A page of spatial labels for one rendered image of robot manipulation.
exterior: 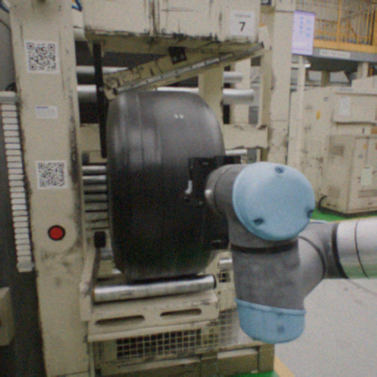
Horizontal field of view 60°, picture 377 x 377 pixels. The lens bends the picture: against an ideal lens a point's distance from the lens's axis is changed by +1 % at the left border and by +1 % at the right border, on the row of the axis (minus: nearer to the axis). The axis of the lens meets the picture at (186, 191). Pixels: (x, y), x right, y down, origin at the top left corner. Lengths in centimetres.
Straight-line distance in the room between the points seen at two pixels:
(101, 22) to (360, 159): 469
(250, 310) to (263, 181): 14
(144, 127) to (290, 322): 54
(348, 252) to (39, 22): 83
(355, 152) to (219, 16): 430
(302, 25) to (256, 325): 489
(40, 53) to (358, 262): 81
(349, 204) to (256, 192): 516
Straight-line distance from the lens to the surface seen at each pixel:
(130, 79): 131
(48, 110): 91
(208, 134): 78
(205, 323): 99
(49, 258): 98
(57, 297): 103
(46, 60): 93
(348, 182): 537
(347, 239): 45
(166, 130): 76
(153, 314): 94
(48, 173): 92
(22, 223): 98
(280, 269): 35
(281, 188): 31
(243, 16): 130
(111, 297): 93
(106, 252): 118
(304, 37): 512
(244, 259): 35
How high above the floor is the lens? 134
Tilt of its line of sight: 11 degrees down
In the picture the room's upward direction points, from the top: straight up
